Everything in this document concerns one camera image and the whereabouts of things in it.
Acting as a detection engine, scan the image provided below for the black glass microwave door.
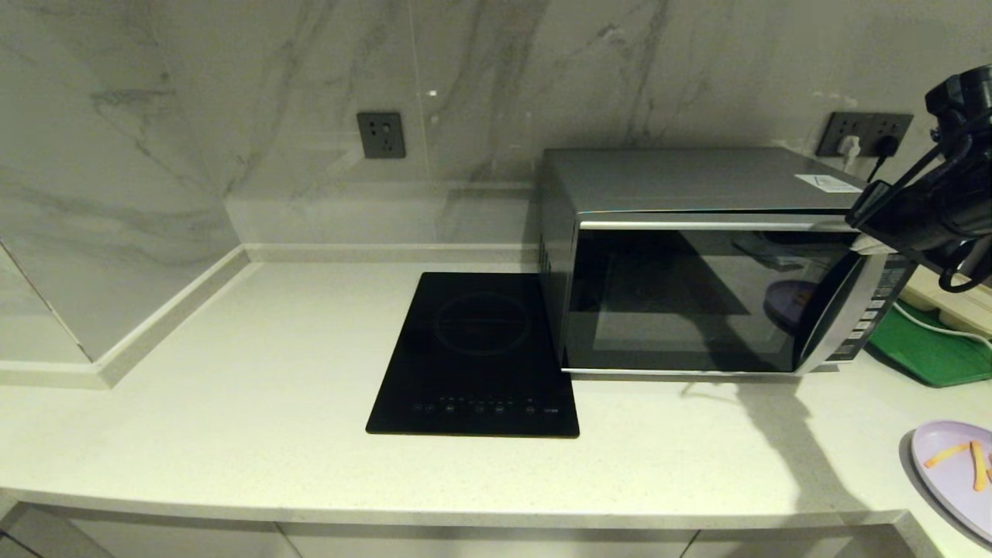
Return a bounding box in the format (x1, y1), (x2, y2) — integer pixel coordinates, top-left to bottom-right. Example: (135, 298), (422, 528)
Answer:
(561, 213), (890, 378)

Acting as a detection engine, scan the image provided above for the purple plate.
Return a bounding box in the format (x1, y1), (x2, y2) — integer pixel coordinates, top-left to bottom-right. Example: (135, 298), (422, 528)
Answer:
(911, 421), (992, 543)

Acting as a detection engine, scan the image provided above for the silver microwave oven body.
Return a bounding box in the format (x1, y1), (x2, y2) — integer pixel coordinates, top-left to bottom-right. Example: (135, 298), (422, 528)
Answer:
(540, 147), (919, 381)

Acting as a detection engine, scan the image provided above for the white sticker label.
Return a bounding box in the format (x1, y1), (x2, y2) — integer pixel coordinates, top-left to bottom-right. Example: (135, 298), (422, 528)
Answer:
(795, 174), (866, 195)

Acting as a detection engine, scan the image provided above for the beige power strip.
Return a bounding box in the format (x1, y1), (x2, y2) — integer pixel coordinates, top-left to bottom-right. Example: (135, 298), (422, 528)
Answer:
(899, 263), (992, 339)

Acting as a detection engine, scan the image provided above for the green plastic tray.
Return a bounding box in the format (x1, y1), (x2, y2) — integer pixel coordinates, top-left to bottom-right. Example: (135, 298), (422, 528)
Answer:
(866, 302), (992, 388)

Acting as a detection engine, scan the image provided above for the black induction cooktop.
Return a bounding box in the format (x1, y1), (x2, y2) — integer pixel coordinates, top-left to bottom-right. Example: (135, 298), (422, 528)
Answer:
(366, 272), (580, 439)

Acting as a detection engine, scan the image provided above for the black plug with cable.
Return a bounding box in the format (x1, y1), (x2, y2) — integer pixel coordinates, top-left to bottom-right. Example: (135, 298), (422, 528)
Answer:
(866, 136), (901, 185)

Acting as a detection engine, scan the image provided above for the black smooth robot cable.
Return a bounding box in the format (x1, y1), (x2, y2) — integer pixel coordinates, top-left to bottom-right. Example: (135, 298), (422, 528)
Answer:
(852, 132), (992, 294)

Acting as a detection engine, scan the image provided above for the white power cable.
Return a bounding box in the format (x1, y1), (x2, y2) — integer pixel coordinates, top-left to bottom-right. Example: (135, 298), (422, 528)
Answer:
(891, 301), (992, 342)

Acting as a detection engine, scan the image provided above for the grey double wall socket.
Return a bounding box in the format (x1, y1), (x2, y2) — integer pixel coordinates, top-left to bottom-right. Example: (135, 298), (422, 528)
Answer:
(817, 112), (915, 159)

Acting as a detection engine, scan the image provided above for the grey single wall socket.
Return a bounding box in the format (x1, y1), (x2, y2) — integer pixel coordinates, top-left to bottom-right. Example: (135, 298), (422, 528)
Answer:
(357, 112), (407, 160)

